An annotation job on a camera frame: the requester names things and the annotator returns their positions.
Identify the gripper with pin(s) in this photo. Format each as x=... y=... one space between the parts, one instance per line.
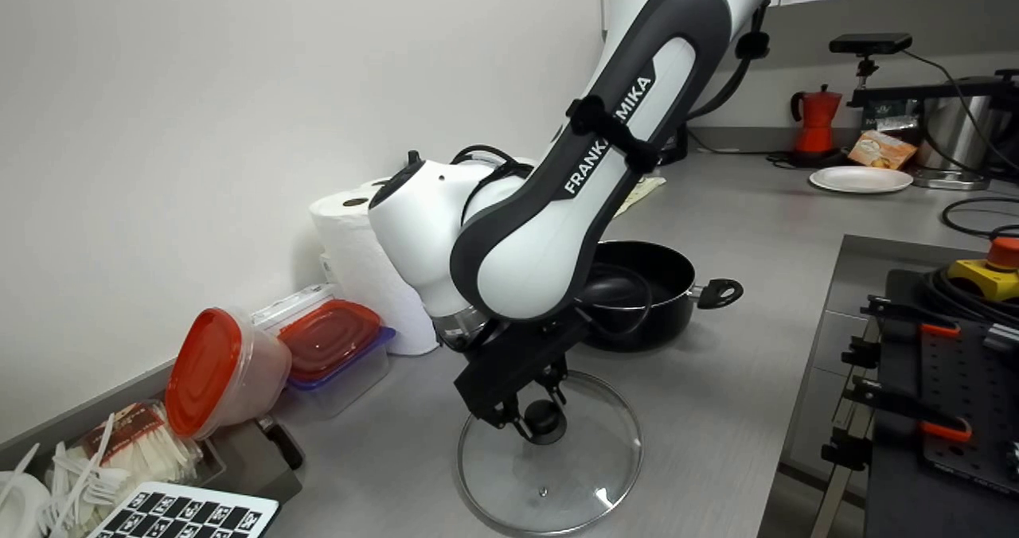
x=509 y=363

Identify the glass lid with black knob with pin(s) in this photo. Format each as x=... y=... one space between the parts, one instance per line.
x=573 y=474

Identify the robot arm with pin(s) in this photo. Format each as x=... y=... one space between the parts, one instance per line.
x=541 y=243

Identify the black pot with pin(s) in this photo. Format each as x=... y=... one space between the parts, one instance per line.
x=661 y=283

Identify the rectangular container with blue lid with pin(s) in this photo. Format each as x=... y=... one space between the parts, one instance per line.
x=350 y=379

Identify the rectangular container with red lid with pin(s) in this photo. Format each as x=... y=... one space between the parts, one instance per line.
x=330 y=339

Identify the clear container with white lid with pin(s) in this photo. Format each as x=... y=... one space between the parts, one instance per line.
x=286 y=306

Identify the round container with red lid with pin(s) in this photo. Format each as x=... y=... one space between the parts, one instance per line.
x=215 y=371

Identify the red moka pot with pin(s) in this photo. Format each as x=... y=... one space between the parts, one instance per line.
x=817 y=116

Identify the white paper towel roll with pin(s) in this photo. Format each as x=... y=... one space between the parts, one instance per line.
x=374 y=283

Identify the sheet of paper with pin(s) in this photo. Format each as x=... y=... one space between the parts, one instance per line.
x=641 y=192

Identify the grey metal tray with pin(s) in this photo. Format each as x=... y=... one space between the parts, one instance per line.
x=255 y=462

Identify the black and white marker board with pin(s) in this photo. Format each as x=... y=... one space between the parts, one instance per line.
x=187 y=514

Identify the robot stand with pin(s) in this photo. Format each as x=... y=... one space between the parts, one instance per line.
x=899 y=490

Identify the white plate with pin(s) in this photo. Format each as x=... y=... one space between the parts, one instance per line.
x=860 y=179

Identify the brown packet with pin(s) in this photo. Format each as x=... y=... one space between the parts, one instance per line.
x=131 y=426

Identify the orange packet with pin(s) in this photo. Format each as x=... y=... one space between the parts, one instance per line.
x=882 y=150

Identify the heap of white plastic forks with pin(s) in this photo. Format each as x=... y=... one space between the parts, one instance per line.
x=87 y=474

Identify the yellow emergency stop button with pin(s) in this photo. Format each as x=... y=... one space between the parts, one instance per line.
x=991 y=271

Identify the stand mixer with steel bowl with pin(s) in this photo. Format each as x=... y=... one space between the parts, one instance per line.
x=955 y=124

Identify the camera on mount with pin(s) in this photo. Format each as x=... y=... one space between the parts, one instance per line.
x=869 y=44

